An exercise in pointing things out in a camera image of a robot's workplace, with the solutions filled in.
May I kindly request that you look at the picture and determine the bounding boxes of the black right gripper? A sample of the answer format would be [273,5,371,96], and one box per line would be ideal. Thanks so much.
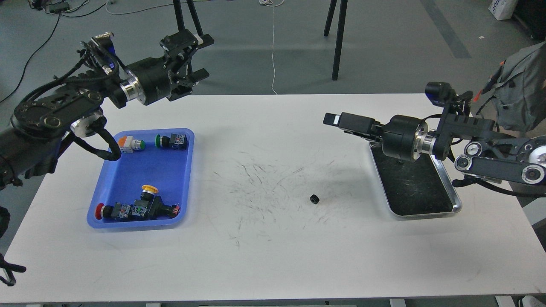
[322,113,429,162]

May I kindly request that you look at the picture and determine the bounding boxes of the grey backpack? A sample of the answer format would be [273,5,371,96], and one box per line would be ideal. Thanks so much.
[473,41,546,132]

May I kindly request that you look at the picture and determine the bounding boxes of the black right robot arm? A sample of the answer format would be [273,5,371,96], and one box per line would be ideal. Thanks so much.
[323,82,546,197]

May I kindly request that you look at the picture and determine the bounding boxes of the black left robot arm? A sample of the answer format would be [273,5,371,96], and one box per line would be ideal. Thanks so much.
[0,29,214,188]

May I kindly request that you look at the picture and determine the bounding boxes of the yellow push button switch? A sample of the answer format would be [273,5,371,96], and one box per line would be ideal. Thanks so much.
[129,185,180,221]

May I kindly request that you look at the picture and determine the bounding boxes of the red push button switch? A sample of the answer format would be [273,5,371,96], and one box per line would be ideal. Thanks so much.
[94,203,131,222]

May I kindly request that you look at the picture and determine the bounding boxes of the green push button switch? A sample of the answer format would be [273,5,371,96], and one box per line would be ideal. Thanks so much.
[154,133,189,150]

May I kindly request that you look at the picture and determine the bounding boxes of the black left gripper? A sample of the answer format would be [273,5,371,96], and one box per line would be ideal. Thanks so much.
[122,30,215,105]

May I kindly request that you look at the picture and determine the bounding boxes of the black floor cable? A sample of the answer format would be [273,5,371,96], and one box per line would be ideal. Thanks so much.
[0,0,109,103]

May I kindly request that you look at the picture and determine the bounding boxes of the silver metal tray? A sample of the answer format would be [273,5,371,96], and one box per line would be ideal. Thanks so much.
[370,144,462,220]

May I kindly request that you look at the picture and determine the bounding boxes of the blue plastic tray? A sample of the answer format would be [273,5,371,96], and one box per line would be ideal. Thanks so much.
[87,128,195,229]

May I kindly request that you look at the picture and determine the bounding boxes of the orange white push button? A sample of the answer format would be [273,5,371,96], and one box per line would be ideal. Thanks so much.
[117,136,146,154]

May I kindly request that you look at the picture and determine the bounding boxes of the black left stand legs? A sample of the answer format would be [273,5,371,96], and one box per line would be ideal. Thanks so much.
[172,0,204,37]

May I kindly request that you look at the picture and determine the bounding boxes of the black stand legs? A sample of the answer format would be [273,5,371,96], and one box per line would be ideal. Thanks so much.
[172,0,204,37]
[323,0,349,81]

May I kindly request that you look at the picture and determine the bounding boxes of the black right stand legs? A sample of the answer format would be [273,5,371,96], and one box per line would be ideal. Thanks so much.
[323,0,349,81]

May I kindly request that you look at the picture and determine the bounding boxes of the white hanging cord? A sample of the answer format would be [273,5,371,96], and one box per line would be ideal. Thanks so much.
[258,0,285,95]

